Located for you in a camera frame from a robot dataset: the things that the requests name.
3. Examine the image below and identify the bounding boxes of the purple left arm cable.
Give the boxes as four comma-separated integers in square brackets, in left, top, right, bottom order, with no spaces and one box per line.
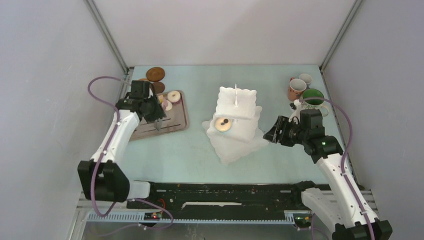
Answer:
[87,76,174,231]

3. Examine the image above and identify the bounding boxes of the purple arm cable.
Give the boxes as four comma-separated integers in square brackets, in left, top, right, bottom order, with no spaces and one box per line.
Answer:
[299,96,377,240]
[87,76,174,231]

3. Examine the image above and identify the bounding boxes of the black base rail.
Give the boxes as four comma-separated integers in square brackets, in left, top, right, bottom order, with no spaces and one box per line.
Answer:
[146,180,330,221]

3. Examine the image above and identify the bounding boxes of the metal serving tray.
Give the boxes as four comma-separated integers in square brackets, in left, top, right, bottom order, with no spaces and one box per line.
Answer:
[129,90,189,141]

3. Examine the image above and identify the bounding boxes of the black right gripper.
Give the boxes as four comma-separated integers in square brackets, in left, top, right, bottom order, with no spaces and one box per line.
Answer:
[262,115,308,147]

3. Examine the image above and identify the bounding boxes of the pink-tipped metal tongs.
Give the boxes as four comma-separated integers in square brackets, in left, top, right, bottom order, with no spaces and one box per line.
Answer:
[154,119,163,132]

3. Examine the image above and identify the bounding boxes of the dark brown round coaster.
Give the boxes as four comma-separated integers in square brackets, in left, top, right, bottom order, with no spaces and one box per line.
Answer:
[145,66,166,82]

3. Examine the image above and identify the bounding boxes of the darkest brown round coaster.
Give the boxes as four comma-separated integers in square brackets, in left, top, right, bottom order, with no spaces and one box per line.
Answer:
[152,81,166,94]

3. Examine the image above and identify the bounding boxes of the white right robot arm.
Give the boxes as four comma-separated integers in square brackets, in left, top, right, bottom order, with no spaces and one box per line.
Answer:
[263,109,393,240]

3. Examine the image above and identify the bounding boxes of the small white cup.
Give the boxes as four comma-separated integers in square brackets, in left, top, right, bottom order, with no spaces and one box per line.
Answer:
[298,73,313,88]

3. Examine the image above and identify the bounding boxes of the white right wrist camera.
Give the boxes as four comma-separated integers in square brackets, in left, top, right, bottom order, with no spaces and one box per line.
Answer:
[289,99,303,124]

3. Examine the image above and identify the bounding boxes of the white chocolate-hole donut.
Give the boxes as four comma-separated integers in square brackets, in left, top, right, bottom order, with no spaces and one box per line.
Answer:
[214,117,232,133]

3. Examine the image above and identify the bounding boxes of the white frosted donut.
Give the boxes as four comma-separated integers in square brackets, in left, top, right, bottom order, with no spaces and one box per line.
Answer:
[167,90,181,104]

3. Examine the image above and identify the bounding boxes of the white three-tier cake stand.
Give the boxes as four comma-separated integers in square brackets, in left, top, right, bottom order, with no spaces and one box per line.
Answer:
[202,85,269,165]

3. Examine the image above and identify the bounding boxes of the green-inside floral mug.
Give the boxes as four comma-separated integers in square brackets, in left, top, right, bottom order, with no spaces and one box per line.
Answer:
[299,88,330,117]

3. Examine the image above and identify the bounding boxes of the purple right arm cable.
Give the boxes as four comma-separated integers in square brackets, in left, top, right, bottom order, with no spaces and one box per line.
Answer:
[299,96,377,240]

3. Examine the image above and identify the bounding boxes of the pink mug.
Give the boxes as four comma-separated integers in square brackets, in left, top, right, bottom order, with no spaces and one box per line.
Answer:
[287,77,308,102]

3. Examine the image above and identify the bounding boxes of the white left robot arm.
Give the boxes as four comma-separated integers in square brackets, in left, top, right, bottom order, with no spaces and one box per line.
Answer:
[77,80,166,208]

